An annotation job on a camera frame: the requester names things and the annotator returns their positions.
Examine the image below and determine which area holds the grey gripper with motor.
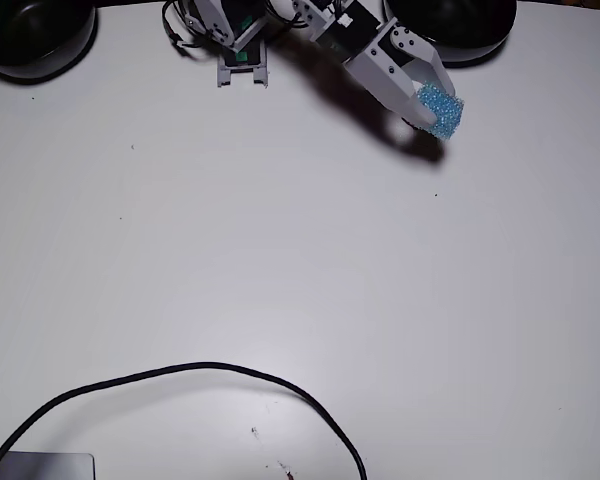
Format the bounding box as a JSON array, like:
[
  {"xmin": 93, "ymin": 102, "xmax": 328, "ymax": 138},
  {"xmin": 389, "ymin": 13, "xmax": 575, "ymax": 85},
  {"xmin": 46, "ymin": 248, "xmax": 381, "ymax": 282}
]
[{"xmin": 343, "ymin": 18, "xmax": 457, "ymax": 127}]

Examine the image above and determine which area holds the blue sponge cube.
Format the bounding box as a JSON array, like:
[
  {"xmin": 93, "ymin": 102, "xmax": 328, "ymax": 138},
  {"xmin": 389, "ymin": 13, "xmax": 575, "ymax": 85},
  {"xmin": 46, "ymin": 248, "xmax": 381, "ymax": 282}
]
[{"xmin": 415, "ymin": 81, "xmax": 467, "ymax": 142}]

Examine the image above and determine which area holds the black round bowl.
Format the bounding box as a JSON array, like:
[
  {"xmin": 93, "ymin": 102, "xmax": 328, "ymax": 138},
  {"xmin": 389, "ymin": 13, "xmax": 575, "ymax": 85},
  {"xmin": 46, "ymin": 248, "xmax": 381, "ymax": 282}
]
[
  {"xmin": 0, "ymin": 0, "xmax": 98, "ymax": 82},
  {"xmin": 382, "ymin": 0, "xmax": 519, "ymax": 65}
]

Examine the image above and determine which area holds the grey monitor stand base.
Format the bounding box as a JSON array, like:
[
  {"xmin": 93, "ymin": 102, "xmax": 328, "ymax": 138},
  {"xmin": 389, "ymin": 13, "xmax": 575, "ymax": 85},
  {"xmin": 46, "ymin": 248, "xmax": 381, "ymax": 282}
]
[{"xmin": 0, "ymin": 449, "xmax": 97, "ymax": 480}]

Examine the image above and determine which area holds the thin black servo wire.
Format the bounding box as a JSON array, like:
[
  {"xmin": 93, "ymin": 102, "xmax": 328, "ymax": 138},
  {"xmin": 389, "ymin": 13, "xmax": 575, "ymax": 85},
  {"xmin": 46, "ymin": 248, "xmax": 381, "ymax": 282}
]
[{"xmin": 161, "ymin": 0, "xmax": 194, "ymax": 51}]

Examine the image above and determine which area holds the long thick black cable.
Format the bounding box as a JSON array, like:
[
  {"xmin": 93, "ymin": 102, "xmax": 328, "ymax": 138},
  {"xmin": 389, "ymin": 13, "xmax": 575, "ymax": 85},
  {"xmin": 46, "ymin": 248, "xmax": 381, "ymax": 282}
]
[{"xmin": 0, "ymin": 361, "xmax": 369, "ymax": 480}]

